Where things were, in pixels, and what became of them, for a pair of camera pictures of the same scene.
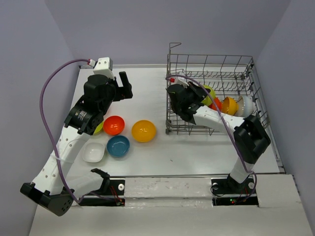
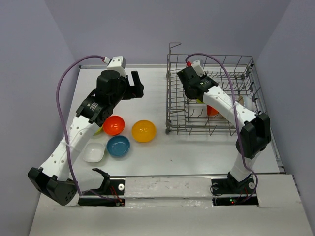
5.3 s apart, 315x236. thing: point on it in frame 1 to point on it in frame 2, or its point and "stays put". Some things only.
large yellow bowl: [143, 131] stays put
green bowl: [99, 129] stays put
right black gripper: [200, 93] to [204, 76]
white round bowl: [246, 107] stays put
